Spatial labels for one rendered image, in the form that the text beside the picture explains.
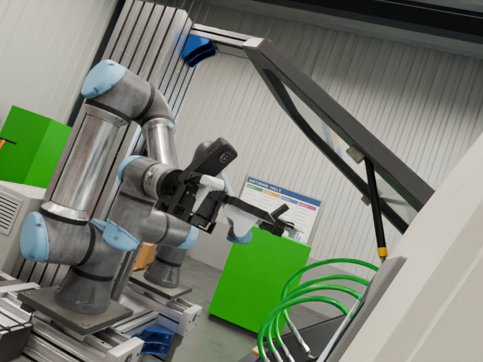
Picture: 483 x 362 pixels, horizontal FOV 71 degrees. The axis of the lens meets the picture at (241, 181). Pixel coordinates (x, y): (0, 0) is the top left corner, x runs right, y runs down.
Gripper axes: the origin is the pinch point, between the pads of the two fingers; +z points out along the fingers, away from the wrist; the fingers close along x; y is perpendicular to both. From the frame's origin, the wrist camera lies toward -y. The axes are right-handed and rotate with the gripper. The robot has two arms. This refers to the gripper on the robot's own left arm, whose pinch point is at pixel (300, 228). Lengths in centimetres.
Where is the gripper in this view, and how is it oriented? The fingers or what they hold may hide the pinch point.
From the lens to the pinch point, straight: 173.4
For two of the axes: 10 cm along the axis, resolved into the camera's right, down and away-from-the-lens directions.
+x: 1.5, 1.2, -9.8
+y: -3.7, 9.3, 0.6
